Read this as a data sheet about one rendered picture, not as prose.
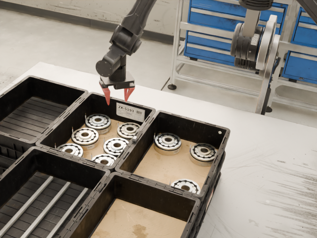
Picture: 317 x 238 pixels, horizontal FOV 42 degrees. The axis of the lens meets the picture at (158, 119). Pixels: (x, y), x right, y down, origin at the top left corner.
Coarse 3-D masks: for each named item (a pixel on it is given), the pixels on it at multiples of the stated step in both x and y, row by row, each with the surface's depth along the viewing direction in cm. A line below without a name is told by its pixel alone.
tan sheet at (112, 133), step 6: (114, 120) 173; (84, 126) 169; (114, 126) 170; (108, 132) 166; (114, 132) 167; (102, 138) 163; (108, 138) 163; (102, 144) 160; (90, 150) 156; (96, 150) 157; (102, 150) 157; (84, 156) 153; (90, 156) 154
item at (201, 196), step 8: (160, 112) 163; (168, 112) 163; (152, 120) 158; (192, 120) 160; (200, 120) 160; (144, 128) 153; (224, 128) 157; (224, 136) 152; (136, 144) 145; (224, 144) 148; (128, 152) 142; (120, 160) 138; (216, 160) 141; (216, 168) 141; (136, 176) 132; (208, 176) 134; (160, 184) 130; (208, 184) 131; (184, 192) 127; (200, 192) 128; (200, 200) 127
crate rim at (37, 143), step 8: (88, 96) 169; (104, 96) 169; (80, 104) 164; (136, 104) 166; (72, 112) 159; (152, 112) 162; (64, 120) 155; (40, 144) 142; (128, 144) 145; (56, 152) 139; (64, 152) 139; (88, 160) 137; (112, 168) 134
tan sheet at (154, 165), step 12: (192, 144) 164; (144, 156) 156; (156, 156) 156; (168, 156) 157; (180, 156) 157; (144, 168) 150; (156, 168) 151; (168, 168) 151; (180, 168) 152; (192, 168) 152; (204, 168) 152; (156, 180) 145; (168, 180) 146; (192, 180) 147; (204, 180) 147
